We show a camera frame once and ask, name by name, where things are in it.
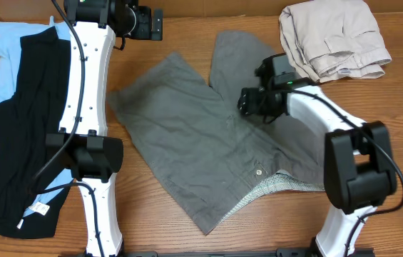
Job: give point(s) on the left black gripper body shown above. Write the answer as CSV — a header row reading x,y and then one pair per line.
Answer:
x,y
143,28

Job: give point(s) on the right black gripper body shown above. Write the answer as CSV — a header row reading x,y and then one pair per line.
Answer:
x,y
244,102

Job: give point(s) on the grey shorts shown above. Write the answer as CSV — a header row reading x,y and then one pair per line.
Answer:
x,y
208,157

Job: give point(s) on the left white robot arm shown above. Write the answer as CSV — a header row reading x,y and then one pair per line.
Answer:
x,y
82,144

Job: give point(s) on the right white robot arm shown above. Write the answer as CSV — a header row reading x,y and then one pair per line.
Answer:
x,y
358,165

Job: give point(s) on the folded beige trousers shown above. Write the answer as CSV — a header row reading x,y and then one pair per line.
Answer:
x,y
333,39

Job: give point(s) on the light blue shirt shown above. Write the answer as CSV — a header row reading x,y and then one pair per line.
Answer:
x,y
10,54

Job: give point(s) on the black shirt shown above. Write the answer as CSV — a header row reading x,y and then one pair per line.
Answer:
x,y
26,118

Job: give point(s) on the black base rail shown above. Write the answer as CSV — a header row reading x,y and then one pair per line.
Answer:
x,y
222,253

